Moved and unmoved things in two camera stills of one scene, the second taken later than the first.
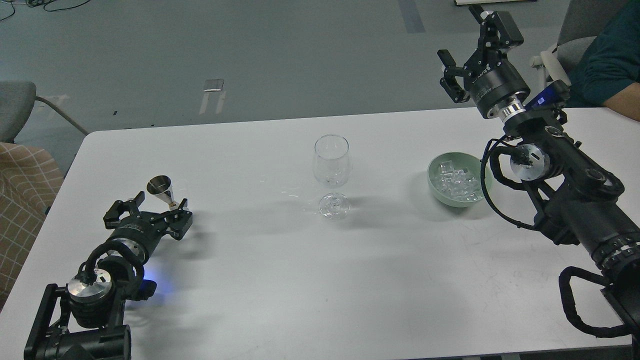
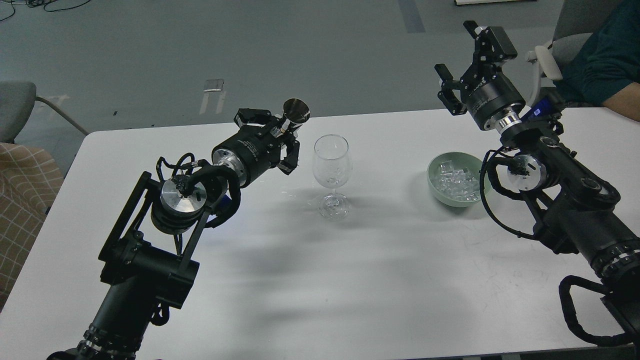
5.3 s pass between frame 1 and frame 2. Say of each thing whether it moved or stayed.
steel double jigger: moved
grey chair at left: stayed
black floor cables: stayed
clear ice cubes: stayed
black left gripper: moved
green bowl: stayed
